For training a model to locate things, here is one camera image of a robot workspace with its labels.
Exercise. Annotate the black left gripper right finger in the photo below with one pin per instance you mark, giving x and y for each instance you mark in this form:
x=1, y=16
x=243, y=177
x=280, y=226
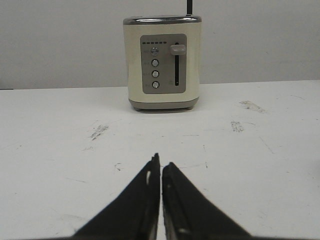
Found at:
x=189, y=215

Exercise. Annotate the cream two-slot toaster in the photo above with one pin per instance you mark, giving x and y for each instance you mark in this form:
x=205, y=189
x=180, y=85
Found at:
x=163, y=61

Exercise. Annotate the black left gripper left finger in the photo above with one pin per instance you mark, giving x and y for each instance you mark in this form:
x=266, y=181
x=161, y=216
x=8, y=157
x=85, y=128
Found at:
x=134, y=214

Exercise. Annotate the black tripod pole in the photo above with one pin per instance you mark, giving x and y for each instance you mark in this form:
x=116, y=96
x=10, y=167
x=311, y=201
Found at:
x=189, y=7

